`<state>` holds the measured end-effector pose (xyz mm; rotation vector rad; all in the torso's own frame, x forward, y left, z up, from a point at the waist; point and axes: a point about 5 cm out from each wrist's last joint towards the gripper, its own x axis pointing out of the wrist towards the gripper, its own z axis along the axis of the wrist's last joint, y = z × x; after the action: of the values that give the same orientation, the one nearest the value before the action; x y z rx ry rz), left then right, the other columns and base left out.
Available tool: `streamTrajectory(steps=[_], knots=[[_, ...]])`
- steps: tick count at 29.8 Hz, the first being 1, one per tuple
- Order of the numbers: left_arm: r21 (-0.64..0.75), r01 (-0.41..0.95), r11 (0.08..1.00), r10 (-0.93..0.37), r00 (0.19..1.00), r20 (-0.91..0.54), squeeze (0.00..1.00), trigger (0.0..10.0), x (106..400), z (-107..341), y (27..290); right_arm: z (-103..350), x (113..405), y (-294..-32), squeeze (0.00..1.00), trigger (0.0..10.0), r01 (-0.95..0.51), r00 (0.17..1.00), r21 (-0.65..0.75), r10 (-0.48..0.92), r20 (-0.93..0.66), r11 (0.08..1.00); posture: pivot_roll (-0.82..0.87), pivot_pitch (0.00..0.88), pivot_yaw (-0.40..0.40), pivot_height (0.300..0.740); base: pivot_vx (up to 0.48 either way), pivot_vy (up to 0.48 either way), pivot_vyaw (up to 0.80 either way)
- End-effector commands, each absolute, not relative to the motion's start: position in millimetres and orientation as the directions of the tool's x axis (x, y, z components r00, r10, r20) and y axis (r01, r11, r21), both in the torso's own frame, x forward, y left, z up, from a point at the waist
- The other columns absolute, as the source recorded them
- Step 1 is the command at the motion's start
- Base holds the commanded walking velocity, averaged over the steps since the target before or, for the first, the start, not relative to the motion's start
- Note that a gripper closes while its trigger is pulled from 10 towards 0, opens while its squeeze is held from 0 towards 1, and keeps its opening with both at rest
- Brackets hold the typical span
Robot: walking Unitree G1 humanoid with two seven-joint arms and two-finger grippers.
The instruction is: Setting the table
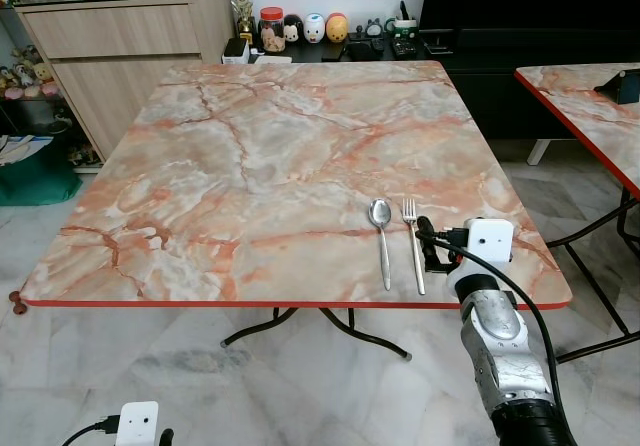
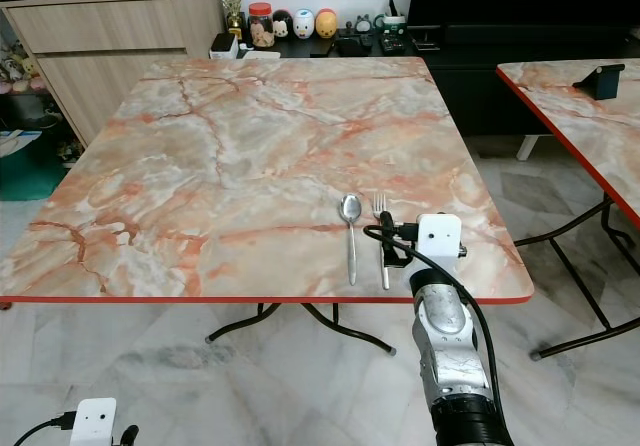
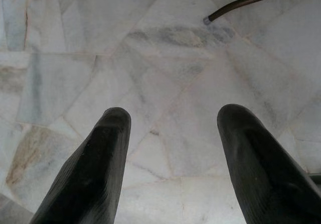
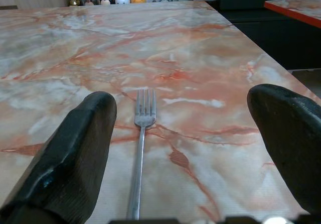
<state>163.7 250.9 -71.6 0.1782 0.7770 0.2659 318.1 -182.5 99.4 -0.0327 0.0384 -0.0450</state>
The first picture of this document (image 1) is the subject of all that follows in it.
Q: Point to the silver metal spoon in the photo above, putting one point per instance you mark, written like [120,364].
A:
[380,241]

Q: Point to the silver metal fork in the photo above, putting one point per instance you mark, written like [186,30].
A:
[413,246]

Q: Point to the marble pattern folding table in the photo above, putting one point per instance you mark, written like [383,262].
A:
[590,116]
[250,166]

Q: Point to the black remote control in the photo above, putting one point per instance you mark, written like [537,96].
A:
[403,48]

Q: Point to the green mug with pens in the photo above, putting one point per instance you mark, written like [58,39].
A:
[403,28]

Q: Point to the yellow egg figurine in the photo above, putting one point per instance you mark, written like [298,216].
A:
[337,28]

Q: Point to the black phone stand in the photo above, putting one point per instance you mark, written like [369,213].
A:
[622,88]

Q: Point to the white egg figurine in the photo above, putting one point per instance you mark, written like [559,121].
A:
[314,28]

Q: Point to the black television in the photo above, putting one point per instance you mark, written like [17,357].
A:
[530,6]

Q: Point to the black mouse figurine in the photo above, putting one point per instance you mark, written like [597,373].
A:
[292,30]

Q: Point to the red lid glass jar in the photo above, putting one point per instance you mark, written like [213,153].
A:
[271,31]

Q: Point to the small white box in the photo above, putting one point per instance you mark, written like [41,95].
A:
[235,52]

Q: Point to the green bag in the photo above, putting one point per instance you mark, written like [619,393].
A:
[35,174]

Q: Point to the gold trophy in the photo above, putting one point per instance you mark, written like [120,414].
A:
[242,1]

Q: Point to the light wooden cabinet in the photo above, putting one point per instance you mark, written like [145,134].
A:
[120,56]

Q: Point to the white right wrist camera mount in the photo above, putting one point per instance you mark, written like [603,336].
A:
[490,241]

